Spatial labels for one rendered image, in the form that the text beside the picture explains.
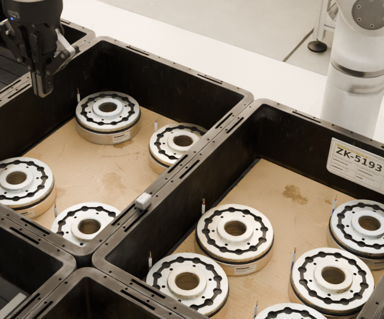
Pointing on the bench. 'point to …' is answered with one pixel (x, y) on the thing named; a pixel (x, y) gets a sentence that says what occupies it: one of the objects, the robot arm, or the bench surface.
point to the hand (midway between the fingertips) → (42, 81)
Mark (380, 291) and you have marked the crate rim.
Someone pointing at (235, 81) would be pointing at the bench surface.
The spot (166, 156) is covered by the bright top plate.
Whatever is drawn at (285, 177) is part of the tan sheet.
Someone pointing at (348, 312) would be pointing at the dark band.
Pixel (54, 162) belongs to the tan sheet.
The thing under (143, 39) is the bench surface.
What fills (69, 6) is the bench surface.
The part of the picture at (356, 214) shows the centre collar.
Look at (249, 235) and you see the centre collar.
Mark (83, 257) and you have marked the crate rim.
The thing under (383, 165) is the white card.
